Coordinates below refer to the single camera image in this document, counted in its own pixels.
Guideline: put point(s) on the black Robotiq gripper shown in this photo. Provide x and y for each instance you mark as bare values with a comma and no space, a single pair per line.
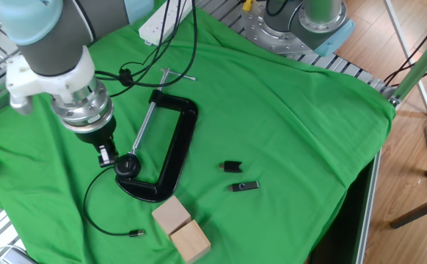
96,135

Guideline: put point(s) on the black C-clamp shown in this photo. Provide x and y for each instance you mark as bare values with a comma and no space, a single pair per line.
177,154

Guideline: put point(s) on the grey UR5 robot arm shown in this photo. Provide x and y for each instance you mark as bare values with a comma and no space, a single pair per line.
55,47

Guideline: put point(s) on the short black USB dongle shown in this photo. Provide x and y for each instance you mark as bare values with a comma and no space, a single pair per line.
232,166

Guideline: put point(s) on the black silver swivel USB drive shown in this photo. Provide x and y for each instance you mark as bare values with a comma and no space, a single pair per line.
243,186

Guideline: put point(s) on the light wooden block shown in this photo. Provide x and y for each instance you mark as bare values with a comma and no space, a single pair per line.
169,216
189,242

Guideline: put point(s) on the silver flat device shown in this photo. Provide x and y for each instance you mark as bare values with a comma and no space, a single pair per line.
15,256

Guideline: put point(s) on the white power strip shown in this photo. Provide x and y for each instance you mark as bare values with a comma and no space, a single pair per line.
158,27

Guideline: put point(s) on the green cloth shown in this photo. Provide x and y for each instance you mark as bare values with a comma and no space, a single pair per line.
290,128

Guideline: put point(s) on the yellow connector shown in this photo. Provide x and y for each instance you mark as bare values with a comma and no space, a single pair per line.
247,4

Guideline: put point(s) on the white pole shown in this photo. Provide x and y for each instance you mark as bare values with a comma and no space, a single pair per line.
406,47

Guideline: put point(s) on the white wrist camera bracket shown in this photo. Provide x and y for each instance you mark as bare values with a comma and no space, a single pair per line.
74,80

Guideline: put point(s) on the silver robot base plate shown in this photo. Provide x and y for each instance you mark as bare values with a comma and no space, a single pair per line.
257,34

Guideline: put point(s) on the green frame post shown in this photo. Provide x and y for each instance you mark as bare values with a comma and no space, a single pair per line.
419,67

